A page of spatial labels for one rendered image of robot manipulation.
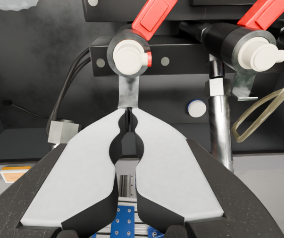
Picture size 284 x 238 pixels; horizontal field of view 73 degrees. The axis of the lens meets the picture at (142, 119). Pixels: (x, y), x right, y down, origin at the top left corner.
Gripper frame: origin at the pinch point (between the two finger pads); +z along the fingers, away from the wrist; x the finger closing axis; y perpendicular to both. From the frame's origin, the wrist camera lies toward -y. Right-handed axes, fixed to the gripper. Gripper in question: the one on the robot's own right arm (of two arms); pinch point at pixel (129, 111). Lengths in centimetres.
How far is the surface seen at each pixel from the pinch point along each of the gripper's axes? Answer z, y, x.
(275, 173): 111, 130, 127
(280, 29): 9.5, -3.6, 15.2
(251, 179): 111, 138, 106
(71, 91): 27.4, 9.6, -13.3
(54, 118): 8.2, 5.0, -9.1
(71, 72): 11.4, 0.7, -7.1
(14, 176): 14.2, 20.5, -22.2
